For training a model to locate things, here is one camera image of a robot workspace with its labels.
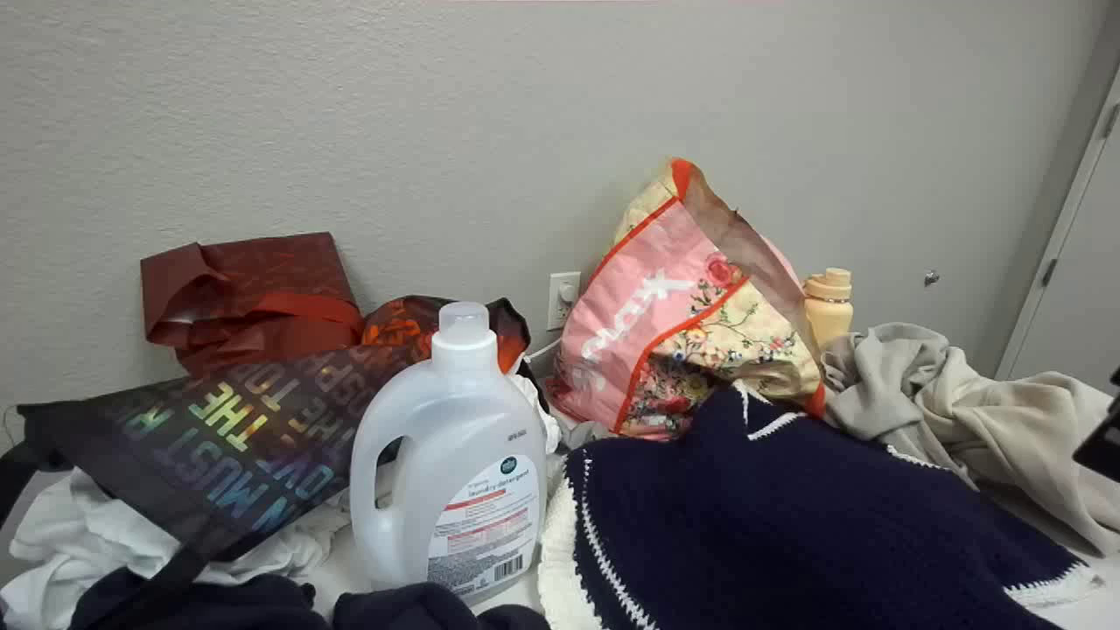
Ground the white detergent jug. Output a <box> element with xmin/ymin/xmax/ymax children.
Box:
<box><xmin>347</xmin><ymin>297</ymin><xmax>553</xmax><ymax>608</ymax></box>

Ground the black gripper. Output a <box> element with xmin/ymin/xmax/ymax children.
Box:
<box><xmin>1070</xmin><ymin>366</ymin><xmax>1120</xmax><ymax>483</ymax></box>

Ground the cream plastic bottle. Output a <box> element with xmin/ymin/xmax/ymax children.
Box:
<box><xmin>801</xmin><ymin>267</ymin><xmax>858</xmax><ymax>352</ymax></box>

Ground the white wall outlet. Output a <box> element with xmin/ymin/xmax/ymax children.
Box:
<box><xmin>543</xmin><ymin>269</ymin><xmax>585</xmax><ymax>334</ymax></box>

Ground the pink floral tote bag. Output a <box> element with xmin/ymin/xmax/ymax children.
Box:
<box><xmin>546</xmin><ymin>157</ymin><xmax>829</xmax><ymax>443</ymax></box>

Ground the orange patterned bag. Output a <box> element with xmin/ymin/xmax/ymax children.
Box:
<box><xmin>356</xmin><ymin>295</ymin><xmax>535</xmax><ymax>378</ymax></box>

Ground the beige sweatshirt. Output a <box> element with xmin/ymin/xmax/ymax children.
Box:
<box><xmin>818</xmin><ymin>318</ymin><xmax>1120</xmax><ymax>556</ymax></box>

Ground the dark navy garment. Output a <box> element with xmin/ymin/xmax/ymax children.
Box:
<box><xmin>66</xmin><ymin>562</ymin><xmax>553</xmax><ymax>630</ymax></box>

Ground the white crumpled cloth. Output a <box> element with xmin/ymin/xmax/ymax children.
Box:
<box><xmin>0</xmin><ymin>465</ymin><xmax>354</xmax><ymax>630</ymax></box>

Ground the black bag rainbow lettering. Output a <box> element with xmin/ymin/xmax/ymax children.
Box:
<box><xmin>15</xmin><ymin>342</ymin><xmax>424</xmax><ymax>562</ymax></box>

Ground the navy knit cloth white border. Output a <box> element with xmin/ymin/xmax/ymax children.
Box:
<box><xmin>535</xmin><ymin>381</ymin><xmax>1107</xmax><ymax>630</ymax></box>

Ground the white door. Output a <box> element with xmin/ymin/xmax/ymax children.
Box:
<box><xmin>993</xmin><ymin>65</ymin><xmax>1120</xmax><ymax>394</ymax></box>

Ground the dark red shopping bag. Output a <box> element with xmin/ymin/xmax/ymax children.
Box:
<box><xmin>136</xmin><ymin>229</ymin><xmax>369</xmax><ymax>378</ymax></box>

